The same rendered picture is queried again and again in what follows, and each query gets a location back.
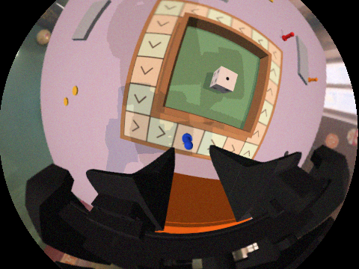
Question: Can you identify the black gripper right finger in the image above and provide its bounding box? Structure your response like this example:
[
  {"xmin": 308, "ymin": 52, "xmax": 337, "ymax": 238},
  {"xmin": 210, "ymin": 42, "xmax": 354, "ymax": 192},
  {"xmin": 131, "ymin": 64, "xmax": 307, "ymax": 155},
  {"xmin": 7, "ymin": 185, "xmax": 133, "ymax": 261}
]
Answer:
[{"xmin": 209, "ymin": 144, "xmax": 302, "ymax": 222}]

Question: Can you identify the white die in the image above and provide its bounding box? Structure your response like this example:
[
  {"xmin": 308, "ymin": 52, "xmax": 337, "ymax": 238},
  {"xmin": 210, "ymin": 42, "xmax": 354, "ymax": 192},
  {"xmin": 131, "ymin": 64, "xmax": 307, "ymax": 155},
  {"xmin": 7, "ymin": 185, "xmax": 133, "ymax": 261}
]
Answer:
[{"xmin": 210, "ymin": 66, "xmax": 237, "ymax": 93}]

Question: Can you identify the blue pawn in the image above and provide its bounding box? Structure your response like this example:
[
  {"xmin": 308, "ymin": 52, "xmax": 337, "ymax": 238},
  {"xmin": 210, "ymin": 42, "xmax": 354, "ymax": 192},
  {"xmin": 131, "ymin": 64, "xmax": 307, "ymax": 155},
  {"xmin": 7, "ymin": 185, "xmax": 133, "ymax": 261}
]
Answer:
[{"xmin": 182, "ymin": 134, "xmax": 194, "ymax": 149}]

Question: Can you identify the red pawn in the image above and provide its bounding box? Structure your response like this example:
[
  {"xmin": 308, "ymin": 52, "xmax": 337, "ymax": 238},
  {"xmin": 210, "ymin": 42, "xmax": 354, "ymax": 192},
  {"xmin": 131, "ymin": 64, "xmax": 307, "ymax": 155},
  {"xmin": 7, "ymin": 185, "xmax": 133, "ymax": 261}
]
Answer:
[{"xmin": 282, "ymin": 32, "xmax": 294, "ymax": 42}]

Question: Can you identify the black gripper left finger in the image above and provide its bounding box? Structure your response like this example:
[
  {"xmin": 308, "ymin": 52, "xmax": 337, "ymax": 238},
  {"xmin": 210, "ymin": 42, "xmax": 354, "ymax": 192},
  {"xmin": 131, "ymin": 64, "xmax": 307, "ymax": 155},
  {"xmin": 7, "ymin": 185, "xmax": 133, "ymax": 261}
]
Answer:
[{"xmin": 86, "ymin": 147, "xmax": 176, "ymax": 231}]

